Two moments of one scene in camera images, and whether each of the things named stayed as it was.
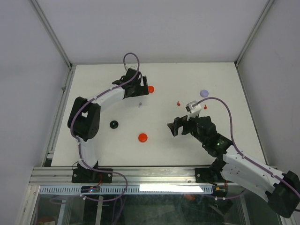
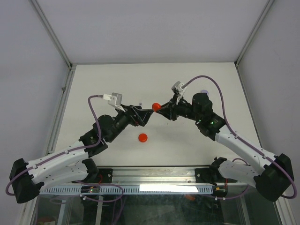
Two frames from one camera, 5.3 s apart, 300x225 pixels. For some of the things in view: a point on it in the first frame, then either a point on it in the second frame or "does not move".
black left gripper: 142,90 → 142,116
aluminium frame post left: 37,8 does not move
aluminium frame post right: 253,32 does not move
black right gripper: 178,122 → 169,109
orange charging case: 151,89 → 155,106
